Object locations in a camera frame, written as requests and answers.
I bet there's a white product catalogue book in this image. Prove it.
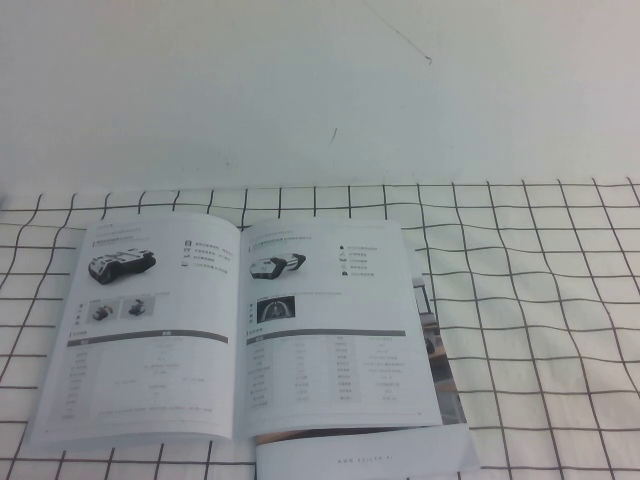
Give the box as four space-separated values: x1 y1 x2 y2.
24 212 482 480

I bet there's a white black-grid tablecloth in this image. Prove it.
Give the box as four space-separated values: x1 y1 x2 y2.
0 177 640 480

